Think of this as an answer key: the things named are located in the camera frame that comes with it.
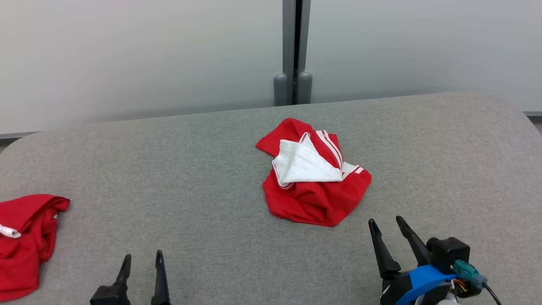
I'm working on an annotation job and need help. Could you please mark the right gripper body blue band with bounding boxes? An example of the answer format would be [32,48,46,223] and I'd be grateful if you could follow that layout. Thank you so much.
[380,264,459,305]

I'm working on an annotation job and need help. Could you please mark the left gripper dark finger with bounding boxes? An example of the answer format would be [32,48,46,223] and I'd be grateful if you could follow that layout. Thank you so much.
[113,254,132,288]
[151,250,171,305]

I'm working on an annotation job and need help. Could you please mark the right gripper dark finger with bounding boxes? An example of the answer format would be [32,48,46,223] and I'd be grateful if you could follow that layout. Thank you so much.
[368,218,401,280]
[395,216,433,267]

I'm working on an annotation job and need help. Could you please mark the red number 23 basketball jersey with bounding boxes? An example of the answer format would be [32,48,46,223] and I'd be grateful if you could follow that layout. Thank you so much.
[255,118,372,227]

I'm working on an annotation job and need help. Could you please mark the red shorts with white trim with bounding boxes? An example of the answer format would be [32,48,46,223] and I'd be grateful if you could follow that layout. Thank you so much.
[0,194,71,302]

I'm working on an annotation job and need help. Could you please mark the green cable connector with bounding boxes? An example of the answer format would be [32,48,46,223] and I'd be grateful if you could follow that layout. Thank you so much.
[452,259,488,297]

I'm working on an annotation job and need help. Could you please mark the thin black cable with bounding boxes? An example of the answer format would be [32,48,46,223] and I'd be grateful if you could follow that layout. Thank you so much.
[483,283,503,305]

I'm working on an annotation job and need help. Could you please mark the grey cylindrical post foot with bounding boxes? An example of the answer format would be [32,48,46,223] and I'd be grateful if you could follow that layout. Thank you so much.
[296,71,313,105]
[273,73,289,107]

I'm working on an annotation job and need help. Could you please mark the grey partition post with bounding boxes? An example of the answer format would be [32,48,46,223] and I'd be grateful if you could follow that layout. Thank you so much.
[282,0,312,105]

